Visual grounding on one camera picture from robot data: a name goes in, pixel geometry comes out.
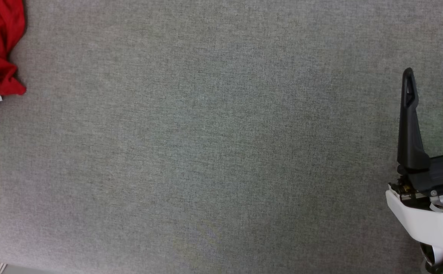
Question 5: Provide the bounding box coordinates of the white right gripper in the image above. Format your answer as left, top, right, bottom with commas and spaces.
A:
385, 68, 443, 253

